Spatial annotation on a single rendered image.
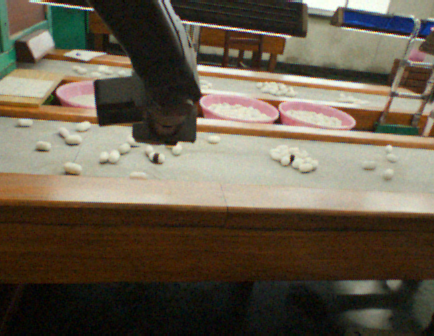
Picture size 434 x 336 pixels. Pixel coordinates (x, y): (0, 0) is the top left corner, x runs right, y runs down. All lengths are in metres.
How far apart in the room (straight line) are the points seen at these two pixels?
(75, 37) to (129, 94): 3.10
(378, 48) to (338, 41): 0.79
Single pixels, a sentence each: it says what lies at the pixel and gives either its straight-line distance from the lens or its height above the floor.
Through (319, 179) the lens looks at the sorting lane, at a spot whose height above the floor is 0.74.
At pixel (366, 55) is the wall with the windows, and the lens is 7.10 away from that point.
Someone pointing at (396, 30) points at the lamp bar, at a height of 1.06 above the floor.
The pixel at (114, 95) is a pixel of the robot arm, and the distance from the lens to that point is 0.48.
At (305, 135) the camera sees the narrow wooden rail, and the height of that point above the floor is 0.76.
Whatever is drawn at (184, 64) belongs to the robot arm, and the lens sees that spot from 0.39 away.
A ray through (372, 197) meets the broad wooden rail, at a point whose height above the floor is 0.76.
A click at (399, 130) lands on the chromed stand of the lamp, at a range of 1.68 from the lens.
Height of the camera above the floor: 1.12
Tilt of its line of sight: 27 degrees down
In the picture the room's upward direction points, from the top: 9 degrees clockwise
